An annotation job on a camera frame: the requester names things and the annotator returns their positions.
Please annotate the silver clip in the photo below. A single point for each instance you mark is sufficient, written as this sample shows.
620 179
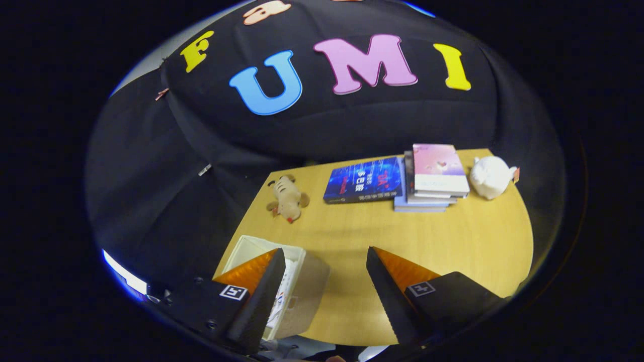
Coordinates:
205 170

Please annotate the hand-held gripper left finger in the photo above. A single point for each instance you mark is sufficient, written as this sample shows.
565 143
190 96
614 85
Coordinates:
259 301

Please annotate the brown plush toy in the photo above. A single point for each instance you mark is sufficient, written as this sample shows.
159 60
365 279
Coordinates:
289 198

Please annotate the pale blue book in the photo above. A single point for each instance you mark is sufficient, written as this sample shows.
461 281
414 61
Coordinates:
417 207

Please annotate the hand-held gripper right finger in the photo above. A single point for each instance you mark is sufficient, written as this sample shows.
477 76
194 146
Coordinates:
390 296

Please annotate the computer monitor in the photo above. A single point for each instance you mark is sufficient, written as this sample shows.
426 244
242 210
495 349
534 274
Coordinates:
123 274

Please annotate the beige fabric storage box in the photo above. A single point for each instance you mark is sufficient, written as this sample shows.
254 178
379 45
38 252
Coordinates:
312 286

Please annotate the pink clip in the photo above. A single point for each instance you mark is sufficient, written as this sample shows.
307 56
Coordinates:
161 94

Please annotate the white plush toy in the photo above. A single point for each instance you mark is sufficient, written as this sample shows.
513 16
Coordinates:
490 176

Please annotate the white book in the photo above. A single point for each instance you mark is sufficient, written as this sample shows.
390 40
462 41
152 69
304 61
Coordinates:
427 200

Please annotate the white canvas shoe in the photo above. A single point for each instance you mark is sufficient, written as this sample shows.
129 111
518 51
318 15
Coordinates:
284 291

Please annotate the blue cover book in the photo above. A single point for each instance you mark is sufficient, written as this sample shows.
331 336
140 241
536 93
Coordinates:
362 180

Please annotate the pink cover book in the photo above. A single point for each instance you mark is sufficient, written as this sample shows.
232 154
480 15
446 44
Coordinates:
437 168

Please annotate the black backdrop cloth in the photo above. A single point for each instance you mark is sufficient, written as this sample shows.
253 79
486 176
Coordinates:
352 125

